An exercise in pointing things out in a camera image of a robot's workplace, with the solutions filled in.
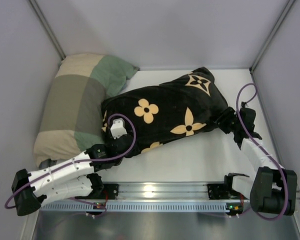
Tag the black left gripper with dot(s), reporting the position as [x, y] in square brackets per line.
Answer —
[125, 144]

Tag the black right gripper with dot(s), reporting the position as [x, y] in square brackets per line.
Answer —
[226, 121]

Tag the black floral plush pillowcase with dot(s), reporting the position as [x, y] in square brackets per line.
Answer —
[167, 112]

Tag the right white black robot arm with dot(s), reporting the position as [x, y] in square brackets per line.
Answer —
[273, 190]

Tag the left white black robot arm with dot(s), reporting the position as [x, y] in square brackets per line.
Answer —
[76, 177]

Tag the green beige patchwork pillow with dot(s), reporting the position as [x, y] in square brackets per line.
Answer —
[72, 118]

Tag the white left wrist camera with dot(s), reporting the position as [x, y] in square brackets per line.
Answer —
[117, 128]

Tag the perforated grey cable duct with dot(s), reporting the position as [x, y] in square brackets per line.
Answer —
[165, 206]

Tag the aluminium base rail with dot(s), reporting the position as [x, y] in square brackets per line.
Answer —
[127, 191]

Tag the right aluminium corner post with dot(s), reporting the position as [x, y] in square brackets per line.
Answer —
[272, 34]

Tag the aluminium corner post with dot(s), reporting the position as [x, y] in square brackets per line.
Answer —
[272, 34]
[47, 28]

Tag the left aluminium corner post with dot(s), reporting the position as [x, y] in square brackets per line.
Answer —
[47, 28]

